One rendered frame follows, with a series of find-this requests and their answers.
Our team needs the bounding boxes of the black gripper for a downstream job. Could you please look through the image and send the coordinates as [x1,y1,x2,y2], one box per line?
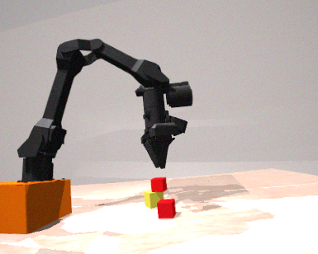
[141,106,179,169]

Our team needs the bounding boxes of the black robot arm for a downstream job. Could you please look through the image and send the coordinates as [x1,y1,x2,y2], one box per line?
[17,39,192,182]

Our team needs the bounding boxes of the yellow cube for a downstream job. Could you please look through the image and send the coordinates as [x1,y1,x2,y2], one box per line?
[144,190,164,209]

